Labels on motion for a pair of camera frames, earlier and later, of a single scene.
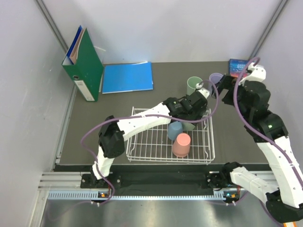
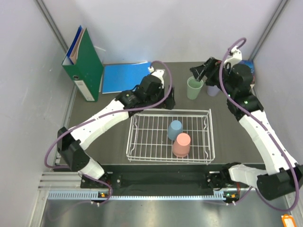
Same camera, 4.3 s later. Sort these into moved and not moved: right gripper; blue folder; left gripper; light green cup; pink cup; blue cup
Moved: right gripper; left gripper
Not moved: blue cup; light green cup; pink cup; blue folder
